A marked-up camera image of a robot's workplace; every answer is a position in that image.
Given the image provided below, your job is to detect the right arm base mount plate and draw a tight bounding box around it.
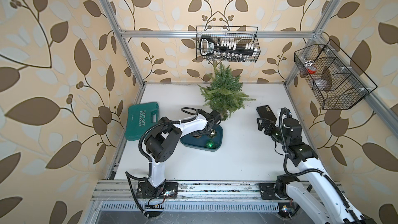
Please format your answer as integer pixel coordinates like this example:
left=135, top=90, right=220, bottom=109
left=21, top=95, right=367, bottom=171
left=258, top=182, right=291, bottom=200

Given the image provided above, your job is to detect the black flat device on table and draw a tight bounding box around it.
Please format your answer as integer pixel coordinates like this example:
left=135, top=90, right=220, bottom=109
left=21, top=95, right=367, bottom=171
left=256, top=105, right=277, bottom=123

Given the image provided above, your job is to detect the teal plastic tray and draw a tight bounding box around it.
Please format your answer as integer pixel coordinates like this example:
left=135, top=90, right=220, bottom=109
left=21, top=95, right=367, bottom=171
left=180, top=125, right=223, bottom=152

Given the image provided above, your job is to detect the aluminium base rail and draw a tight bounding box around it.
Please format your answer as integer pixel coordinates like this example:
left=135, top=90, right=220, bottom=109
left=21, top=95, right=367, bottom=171
left=81, top=179, right=357, bottom=224

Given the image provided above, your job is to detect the socket set black holder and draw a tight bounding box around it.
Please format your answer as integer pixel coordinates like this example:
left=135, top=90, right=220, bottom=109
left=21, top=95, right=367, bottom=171
left=197, top=35, right=261, bottom=58

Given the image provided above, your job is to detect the black wire basket wall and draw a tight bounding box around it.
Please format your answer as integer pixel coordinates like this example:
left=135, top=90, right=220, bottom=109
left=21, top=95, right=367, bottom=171
left=195, top=26, right=261, bottom=63
left=294, top=39, right=377, bottom=110

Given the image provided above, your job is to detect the red item in basket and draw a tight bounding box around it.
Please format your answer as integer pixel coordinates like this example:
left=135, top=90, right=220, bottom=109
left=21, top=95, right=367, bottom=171
left=304, top=62, right=318, bottom=74

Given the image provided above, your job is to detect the black wire basket back wall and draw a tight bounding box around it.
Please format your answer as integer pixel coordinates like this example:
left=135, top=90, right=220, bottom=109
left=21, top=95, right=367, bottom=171
left=195, top=26, right=261, bottom=63

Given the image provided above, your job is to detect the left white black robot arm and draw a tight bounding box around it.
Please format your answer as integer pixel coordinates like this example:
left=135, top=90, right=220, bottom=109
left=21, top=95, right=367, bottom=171
left=125, top=107, right=222, bottom=219

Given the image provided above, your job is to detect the green plastic tool case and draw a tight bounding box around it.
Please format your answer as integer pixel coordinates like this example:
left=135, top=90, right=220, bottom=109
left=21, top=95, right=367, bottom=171
left=124, top=102, right=159, bottom=141

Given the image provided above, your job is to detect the black wire basket right wall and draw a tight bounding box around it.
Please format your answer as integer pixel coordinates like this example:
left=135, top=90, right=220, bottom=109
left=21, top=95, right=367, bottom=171
left=294, top=39, right=377, bottom=110

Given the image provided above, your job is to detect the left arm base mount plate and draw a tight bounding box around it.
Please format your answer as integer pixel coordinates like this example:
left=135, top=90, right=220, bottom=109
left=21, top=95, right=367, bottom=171
left=137, top=181, right=178, bottom=199

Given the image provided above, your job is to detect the green glitter ball ornament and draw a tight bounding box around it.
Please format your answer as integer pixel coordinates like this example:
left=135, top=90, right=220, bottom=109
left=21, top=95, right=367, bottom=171
left=206, top=140, right=216, bottom=149

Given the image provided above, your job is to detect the small green christmas tree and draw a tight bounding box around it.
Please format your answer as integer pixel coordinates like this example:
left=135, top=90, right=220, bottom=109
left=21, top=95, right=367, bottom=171
left=200, top=64, right=255, bottom=121

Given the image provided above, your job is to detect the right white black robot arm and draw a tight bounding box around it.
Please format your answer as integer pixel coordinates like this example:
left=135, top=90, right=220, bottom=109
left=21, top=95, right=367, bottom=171
left=257, top=105, right=375, bottom=224

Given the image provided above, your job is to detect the gold shiny ball ornament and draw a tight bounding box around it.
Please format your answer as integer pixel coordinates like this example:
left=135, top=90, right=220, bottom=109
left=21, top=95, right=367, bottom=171
left=207, top=129, right=217, bottom=138

